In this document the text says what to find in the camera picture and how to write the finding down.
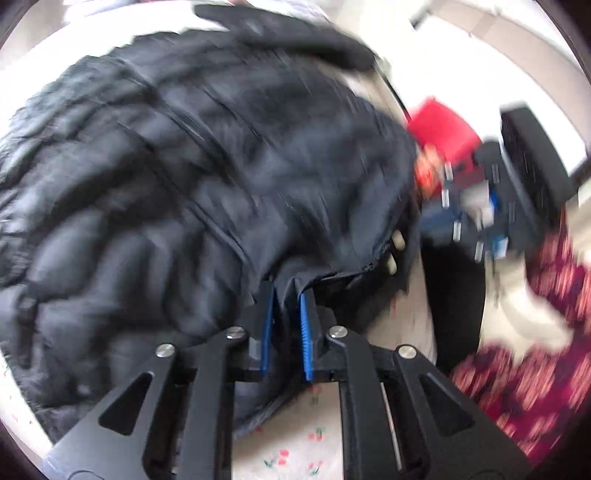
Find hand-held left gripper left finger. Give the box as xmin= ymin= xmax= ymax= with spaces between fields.
xmin=42 ymin=281 xmax=278 ymax=480

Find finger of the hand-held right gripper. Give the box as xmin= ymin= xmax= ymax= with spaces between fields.
xmin=450 ymin=198 xmax=539 ymax=266
xmin=438 ymin=142 xmax=509 ymax=210

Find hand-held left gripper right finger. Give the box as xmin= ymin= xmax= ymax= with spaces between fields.
xmin=298 ymin=290 xmax=533 ymax=480

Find black puffer jacket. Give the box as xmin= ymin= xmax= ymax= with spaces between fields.
xmin=0 ymin=4 xmax=421 ymax=444

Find red object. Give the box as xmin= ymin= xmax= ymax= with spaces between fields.
xmin=404 ymin=96 xmax=482 ymax=195

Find dark object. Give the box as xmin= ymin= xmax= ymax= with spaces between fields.
xmin=419 ymin=231 xmax=486 ymax=372

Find cherry print bed sheet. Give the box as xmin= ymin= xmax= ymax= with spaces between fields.
xmin=0 ymin=258 xmax=439 ymax=480

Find person's floral red pants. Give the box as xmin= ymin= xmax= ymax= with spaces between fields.
xmin=450 ymin=208 xmax=591 ymax=468

